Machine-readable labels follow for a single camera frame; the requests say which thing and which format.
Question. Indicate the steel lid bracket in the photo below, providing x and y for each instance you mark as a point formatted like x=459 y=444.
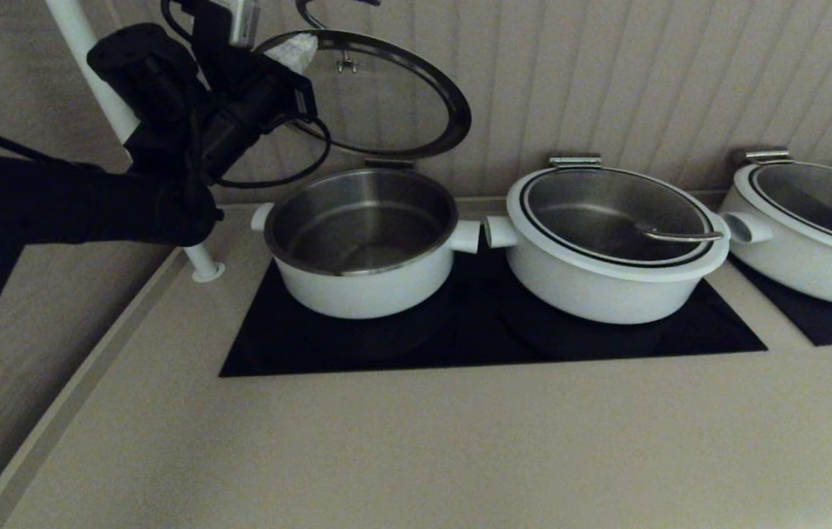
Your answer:
x=575 y=162
x=388 y=163
x=765 y=156

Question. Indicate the wide black glass cooktop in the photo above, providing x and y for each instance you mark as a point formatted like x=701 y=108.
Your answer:
x=475 y=342

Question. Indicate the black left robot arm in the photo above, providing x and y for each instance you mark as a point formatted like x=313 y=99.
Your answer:
x=56 y=198

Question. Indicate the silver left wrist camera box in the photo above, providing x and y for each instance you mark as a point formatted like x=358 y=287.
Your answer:
x=243 y=22

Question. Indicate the white pot with steel inside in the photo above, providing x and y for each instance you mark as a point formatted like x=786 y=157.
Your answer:
x=791 y=272
x=607 y=297

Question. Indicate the white round pole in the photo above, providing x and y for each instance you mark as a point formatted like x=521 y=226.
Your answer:
x=204 y=264

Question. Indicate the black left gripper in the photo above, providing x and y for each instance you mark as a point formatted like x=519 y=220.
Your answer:
x=262 y=103

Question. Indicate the small black glass cooktop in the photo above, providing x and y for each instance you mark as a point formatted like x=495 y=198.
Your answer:
x=827 y=323

